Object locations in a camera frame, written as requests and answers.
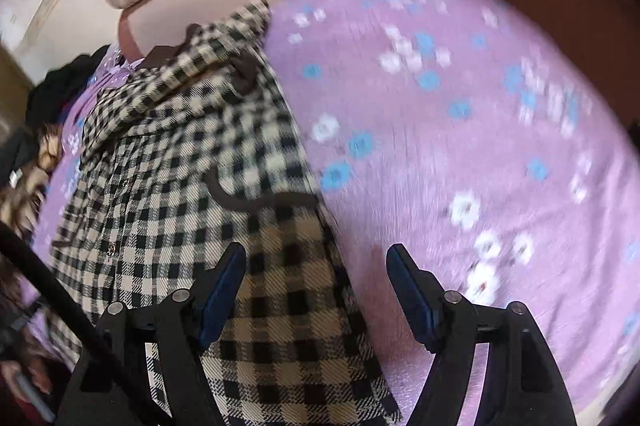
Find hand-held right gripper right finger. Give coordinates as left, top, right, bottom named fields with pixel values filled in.
left=386, top=243, right=576, bottom=426

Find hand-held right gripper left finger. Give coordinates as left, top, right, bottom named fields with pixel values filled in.
left=67, top=242, right=247, bottom=426

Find black beige checked coat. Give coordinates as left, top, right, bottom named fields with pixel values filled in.
left=47, top=0, right=403, bottom=426

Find purple floral bedsheet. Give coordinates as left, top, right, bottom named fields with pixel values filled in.
left=20, top=0, right=640, bottom=426

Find beige brown satin cloth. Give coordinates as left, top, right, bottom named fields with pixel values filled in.
left=0, top=123, right=63, bottom=231

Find dark grey garment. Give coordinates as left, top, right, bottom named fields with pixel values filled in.
left=0, top=128, right=38, bottom=187

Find beige curtain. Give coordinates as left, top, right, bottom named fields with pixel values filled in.
left=0, top=40, right=36, bottom=107

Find black cable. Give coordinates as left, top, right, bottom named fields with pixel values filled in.
left=0, top=223, right=171, bottom=426

